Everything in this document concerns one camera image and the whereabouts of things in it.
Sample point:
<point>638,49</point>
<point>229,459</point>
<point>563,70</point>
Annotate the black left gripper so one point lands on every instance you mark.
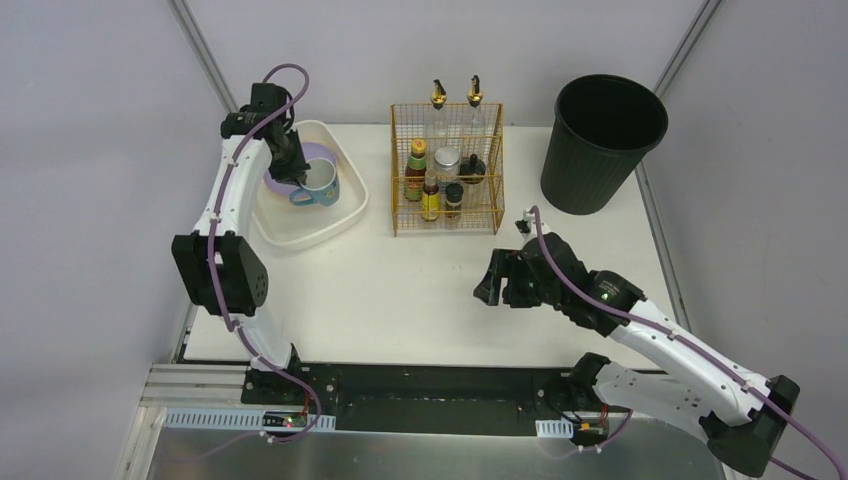
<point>289,159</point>

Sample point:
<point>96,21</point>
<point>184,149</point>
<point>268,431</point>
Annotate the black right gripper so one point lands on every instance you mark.
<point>506,278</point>

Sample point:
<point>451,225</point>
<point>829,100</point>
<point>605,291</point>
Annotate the purple plate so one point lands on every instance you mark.
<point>311,151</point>

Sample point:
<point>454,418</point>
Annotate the blue white mug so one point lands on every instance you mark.
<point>321,185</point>

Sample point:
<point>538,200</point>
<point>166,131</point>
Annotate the dark spice jar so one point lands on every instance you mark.
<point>454,194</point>

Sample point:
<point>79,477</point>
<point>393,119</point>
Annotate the small yellow label bottle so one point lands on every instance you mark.
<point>430,199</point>

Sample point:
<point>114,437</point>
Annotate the yellow cap sauce bottle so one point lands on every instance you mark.
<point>416,166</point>

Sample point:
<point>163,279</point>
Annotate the black lid round jar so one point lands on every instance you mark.
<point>472,170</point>

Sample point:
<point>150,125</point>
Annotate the silver lid shaker jar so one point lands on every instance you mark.
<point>446,164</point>

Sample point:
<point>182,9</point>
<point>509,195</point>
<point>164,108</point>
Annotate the clear oil bottle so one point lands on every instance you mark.
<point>437,118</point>

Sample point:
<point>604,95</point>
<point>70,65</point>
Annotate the oil bottle with brown liquid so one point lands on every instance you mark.
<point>474,116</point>

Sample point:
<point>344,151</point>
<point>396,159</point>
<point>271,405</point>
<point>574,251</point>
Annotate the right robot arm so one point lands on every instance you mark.
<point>734,411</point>

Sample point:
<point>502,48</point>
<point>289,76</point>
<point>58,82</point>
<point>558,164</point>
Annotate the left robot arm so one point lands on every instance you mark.
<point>220,270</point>

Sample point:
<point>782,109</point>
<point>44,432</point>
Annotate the white plastic tub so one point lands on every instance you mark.
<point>289,227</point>

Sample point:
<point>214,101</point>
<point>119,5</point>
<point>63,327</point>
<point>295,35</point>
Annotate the black ribbed trash bin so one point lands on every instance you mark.
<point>604,126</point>

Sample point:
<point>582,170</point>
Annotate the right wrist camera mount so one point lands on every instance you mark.
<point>527,225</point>

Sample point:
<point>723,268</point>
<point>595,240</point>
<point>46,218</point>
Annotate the gold wire basket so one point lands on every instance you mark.
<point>483,204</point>

